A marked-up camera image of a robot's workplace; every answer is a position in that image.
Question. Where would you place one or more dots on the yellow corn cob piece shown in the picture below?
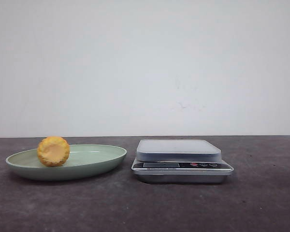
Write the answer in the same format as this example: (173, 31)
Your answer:
(53, 151)

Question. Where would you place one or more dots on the silver digital kitchen scale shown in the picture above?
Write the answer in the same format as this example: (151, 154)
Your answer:
(179, 161)

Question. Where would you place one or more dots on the light green oval plate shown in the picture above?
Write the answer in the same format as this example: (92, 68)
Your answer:
(84, 161)

